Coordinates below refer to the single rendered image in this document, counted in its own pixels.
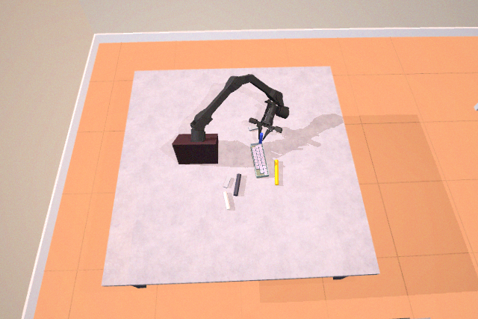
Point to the keyboard with white letter keys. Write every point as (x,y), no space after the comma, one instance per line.
(259,160)

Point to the black cylinder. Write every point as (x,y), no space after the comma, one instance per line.
(237,184)

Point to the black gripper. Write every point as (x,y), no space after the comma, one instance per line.
(267,119)

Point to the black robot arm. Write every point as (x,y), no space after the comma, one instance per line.
(203,118)

